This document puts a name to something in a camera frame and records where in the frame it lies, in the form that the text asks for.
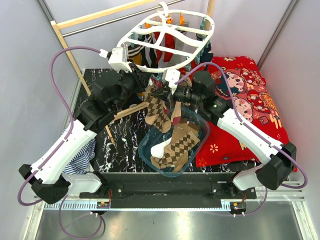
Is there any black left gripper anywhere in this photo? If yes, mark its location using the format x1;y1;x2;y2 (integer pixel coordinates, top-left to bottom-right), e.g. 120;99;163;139
111;62;152;113

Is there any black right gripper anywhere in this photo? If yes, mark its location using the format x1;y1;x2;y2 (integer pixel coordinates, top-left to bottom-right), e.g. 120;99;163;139
151;83;203;107

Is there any white oval clip hanger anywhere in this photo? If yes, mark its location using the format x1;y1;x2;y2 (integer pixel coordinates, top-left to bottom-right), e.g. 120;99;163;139
116;2;215;74

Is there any brown argyle sock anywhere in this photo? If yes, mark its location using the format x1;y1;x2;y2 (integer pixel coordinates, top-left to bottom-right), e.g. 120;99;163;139
144;85;172;133
150;118;200;173

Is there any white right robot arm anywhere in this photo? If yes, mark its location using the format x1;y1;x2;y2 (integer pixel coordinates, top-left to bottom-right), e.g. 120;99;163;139
151;71;297;199

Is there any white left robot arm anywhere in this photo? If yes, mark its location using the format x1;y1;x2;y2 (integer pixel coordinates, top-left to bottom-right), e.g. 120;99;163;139
18;69;151;204

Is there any mustard yellow hanging sock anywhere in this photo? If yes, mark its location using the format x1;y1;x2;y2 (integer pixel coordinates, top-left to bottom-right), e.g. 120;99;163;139
129;53;142;65

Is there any red hanging sock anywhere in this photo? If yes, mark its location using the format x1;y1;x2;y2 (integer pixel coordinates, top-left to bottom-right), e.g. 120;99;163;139
153;32;176;63

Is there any white sock in bin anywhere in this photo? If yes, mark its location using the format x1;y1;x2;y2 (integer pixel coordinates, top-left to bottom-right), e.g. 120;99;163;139
150;138;172;159

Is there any clear blue plastic bin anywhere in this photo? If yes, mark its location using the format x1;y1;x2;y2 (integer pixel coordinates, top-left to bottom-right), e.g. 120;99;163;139
138;107;211;178

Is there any red cartoon print pillow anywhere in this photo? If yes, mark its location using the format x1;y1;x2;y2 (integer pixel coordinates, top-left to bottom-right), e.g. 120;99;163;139
195;56;289;169

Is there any blue striped cloth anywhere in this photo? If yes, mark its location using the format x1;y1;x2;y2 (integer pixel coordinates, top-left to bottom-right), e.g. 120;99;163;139
62;138;96;175

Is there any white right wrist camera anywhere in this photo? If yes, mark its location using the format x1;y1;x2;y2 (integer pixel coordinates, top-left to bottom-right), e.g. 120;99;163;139
162;69;181;94

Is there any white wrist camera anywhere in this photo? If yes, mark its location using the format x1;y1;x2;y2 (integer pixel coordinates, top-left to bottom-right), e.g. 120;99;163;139
108;47;132;73
162;69;181;94

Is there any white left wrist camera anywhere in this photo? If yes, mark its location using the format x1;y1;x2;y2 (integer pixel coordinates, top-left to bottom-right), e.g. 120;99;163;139
108;47;132;73

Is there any wooden drying rack frame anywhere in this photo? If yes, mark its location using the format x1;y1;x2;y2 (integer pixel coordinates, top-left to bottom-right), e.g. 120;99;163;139
56;2;215;147

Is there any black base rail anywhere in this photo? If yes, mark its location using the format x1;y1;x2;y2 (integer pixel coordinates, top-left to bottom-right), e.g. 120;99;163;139
79;171;258;201

